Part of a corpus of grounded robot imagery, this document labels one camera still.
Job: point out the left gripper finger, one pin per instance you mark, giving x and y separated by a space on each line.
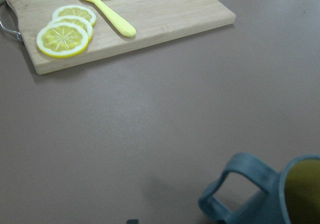
132 221

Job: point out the teal mug yellow inside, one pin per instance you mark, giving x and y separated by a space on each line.
288 197

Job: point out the middle lemon slice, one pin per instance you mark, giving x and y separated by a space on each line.
76 20

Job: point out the wooden cutting board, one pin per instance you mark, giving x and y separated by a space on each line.
155 21

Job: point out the lemon slice near handle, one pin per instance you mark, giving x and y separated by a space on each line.
62 40

